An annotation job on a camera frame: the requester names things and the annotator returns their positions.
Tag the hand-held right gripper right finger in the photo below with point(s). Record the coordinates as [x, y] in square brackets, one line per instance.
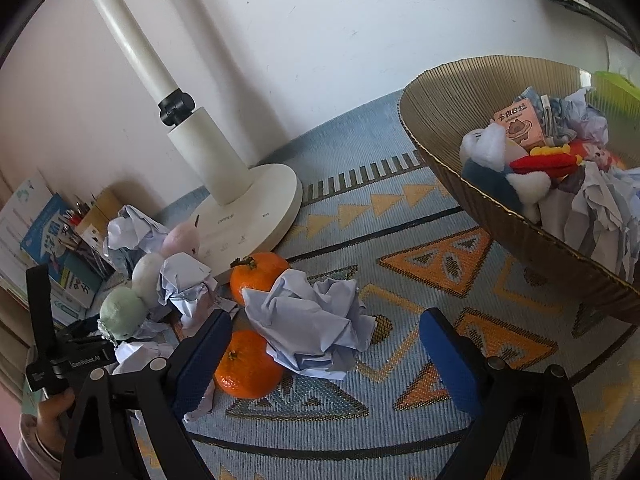
[450, 360]

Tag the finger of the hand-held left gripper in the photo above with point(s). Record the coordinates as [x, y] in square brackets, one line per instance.
[85, 334]

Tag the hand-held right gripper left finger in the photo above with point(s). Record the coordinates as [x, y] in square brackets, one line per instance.
[205, 360]

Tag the pastel caterpillar plush toy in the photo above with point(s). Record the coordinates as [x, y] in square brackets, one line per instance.
[122, 310]

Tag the orange with stem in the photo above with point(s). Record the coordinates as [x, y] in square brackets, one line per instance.
[260, 275]

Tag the white cat plush toy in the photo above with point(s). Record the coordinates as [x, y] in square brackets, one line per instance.
[495, 175]

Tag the small pink card box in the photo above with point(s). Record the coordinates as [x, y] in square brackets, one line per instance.
[517, 127]

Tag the ribbed golden bowl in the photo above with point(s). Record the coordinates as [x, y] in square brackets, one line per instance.
[450, 110]

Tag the person's left forearm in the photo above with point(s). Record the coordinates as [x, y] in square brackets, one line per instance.
[30, 455]

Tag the person's left hand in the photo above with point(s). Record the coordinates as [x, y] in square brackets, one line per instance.
[52, 410]

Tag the row of upright books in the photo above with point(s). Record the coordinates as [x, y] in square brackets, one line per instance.
[30, 285]

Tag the black mesh pen holder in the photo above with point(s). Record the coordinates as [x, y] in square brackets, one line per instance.
[92, 260]

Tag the patterned woven table mat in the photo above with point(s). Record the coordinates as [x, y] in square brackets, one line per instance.
[400, 285]

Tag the blue books stack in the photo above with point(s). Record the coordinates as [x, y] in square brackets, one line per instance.
[45, 232]

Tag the brown cardboard box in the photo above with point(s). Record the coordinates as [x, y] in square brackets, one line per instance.
[97, 210]

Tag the bunch of pens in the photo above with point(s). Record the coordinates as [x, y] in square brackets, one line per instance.
[80, 208]

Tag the white printed booklet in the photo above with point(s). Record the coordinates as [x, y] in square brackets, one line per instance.
[22, 205]

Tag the green plastic thing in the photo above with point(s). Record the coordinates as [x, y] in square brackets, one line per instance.
[617, 90]

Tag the white paper note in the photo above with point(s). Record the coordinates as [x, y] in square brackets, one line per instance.
[620, 55]

